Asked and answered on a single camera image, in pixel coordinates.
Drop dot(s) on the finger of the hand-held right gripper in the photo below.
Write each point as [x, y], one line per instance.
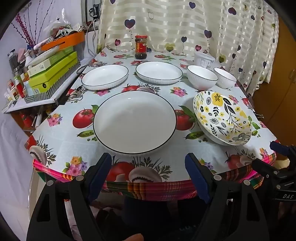
[278, 149]
[264, 167]

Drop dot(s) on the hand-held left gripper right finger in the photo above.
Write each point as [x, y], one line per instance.
[196, 176]

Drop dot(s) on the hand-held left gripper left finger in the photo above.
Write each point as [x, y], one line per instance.
[101, 172]

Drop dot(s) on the white plate black rim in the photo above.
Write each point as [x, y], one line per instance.
[135, 121]
[159, 71]
[105, 76]

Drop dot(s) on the yellow floral bowl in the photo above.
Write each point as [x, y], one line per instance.
[222, 115]

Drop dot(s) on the large white ribbed bowl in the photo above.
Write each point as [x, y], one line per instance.
[201, 80]

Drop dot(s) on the black binder clip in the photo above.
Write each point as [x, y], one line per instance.
[259, 115]

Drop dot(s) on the vegetable print tablecloth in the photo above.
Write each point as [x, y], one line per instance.
[69, 143]

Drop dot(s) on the pink plaid cloth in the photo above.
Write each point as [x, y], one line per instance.
[150, 187]

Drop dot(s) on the wooden cabinet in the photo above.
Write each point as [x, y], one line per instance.
[277, 92]

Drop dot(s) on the small white ribbed bowl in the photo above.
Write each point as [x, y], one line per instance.
[225, 80]

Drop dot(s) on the white side shelf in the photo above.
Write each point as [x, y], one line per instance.
[69, 87]

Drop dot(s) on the striped box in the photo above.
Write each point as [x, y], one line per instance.
[46, 92]

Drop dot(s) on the white plastic tub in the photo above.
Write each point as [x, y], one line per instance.
[203, 59]

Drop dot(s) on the row of small spice jars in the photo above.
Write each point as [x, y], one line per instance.
[15, 89]

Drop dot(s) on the pale green flat box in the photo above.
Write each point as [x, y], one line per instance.
[53, 59]

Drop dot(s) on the dark sauce jar red lid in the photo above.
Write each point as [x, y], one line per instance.
[141, 49]

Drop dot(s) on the orange tray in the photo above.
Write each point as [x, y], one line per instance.
[64, 40]

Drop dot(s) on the heart print curtain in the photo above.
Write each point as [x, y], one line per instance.
[173, 23]

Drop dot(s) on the red branch decoration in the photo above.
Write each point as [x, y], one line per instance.
[25, 25]

